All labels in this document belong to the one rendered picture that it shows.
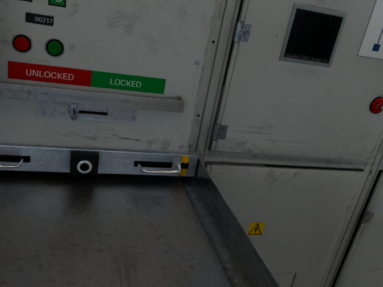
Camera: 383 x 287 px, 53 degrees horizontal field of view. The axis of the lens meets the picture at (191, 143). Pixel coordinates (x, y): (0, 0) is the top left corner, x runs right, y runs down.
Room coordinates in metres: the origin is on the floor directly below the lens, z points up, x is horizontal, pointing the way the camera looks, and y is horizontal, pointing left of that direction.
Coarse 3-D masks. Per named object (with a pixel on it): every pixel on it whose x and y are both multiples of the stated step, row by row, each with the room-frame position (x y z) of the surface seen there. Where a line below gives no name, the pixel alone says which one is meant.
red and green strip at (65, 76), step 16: (16, 64) 0.74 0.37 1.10; (32, 64) 0.75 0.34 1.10; (32, 80) 0.75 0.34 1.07; (48, 80) 0.76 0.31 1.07; (64, 80) 0.77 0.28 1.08; (80, 80) 0.78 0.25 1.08; (96, 80) 0.79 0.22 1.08; (112, 80) 0.80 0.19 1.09; (128, 80) 0.82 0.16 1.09; (144, 80) 0.83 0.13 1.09; (160, 80) 0.84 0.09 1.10
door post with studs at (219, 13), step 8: (224, 0) 1.11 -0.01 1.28; (216, 16) 1.11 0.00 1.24; (216, 24) 1.11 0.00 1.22; (216, 32) 1.11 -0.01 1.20; (216, 40) 1.11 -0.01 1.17; (208, 56) 1.11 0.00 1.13; (208, 64) 1.11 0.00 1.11; (208, 72) 1.11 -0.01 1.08; (208, 80) 1.11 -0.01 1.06; (200, 96) 1.11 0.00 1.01; (200, 104) 1.11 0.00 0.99; (200, 112) 1.11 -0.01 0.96; (200, 120) 1.11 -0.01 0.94; (192, 136) 1.11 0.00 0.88; (192, 144) 1.11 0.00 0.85
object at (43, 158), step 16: (0, 144) 0.72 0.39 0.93; (16, 144) 0.74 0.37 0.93; (0, 160) 0.72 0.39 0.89; (16, 160) 0.73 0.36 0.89; (32, 160) 0.74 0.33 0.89; (48, 160) 0.75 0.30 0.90; (64, 160) 0.76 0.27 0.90; (112, 160) 0.80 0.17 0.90; (128, 160) 0.81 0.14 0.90; (144, 160) 0.83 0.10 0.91; (160, 160) 0.84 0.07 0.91; (192, 160) 0.87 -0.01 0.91; (192, 176) 0.87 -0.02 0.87
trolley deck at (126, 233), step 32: (0, 192) 0.67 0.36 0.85; (32, 192) 0.69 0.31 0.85; (64, 192) 0.71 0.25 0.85; (96, 192) 0.74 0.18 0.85; (128, 192) 0.77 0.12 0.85; (160, 192) 0.79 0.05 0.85; (0, 224) 0.57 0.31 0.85; (32, 224) 0.59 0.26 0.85; (64, 224) 0.61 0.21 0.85; (96, 224) 0.63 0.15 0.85; (128, 224) 0.65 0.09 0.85; (160, 224) 0.67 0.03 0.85; (192, 224) 0.69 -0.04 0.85; (0, 256) 0.49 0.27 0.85; (32, 256) 0.51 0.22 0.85; (64, 256) 0.52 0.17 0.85; (96, 256) 0.54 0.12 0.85; (128, 256) 0.55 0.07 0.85; (160, 256) 0.57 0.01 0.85; (192, 256) 0.59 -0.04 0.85
